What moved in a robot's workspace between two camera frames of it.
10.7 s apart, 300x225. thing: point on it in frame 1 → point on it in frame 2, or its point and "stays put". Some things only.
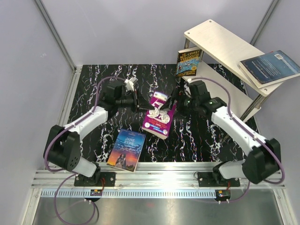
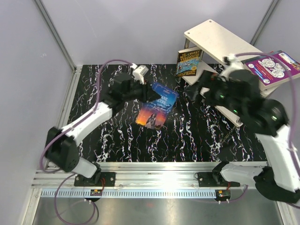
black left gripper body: [134, 101] → [139, 92]
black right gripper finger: [169, 104] → [193, 91]
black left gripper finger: [144, 104] → [151, 94]
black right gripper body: [185, 105] → [217, 94]
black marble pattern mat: [183, 121] stays put
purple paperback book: [157, 122] → [271, 71]
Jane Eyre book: [126, 151] → [152, 115]
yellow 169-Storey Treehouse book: [187, 62] stays put
